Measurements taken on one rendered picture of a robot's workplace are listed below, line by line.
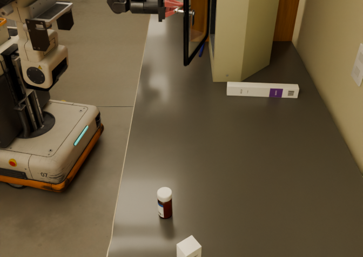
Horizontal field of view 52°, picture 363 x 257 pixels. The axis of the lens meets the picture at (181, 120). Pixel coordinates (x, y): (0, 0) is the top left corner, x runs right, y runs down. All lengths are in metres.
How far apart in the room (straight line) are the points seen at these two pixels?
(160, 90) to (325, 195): 0.72
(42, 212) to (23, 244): 0.21
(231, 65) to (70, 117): 1.34
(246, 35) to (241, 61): 0.10
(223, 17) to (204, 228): 0.75
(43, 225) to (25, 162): 0.37
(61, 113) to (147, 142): 1.42
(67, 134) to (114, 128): 0.54
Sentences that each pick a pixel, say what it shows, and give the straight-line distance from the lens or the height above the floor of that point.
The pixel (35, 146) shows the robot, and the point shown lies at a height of 0.28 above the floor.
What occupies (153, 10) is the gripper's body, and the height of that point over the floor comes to 1.19.
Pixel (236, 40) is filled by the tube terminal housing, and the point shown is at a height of 1.12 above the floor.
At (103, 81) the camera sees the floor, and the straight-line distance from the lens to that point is 3.38.
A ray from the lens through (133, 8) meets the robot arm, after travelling 1.50.
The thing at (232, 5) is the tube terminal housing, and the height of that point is 1.25.
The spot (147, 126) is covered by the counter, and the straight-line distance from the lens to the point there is 1.28.
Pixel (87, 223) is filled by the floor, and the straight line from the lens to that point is 2.24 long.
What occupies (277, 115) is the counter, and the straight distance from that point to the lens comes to 1.36.
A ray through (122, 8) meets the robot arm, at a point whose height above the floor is 1.20.
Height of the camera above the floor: 1.73
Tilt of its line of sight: 37 degrees down
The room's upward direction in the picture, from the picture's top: straight up
